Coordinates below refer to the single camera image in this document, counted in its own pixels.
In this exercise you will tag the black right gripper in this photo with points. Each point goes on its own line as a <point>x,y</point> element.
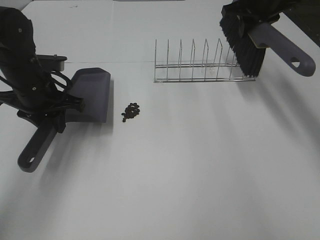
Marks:
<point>256,11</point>

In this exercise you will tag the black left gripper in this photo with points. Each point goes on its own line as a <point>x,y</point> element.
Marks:
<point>55,113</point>

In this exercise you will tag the purple hand brush black bristles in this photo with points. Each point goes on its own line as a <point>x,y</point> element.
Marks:
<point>250,50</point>

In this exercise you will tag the purple plastic dustpan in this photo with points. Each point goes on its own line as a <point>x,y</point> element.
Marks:
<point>91,84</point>

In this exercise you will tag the pile of coffee beans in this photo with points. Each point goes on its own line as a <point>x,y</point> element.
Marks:
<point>131,111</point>

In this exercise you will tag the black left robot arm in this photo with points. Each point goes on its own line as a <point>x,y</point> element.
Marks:
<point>36,92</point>

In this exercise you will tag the metal wire dish rack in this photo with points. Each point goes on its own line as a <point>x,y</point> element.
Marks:
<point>205,64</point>

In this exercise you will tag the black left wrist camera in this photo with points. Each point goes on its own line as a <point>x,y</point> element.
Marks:
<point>52,62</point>

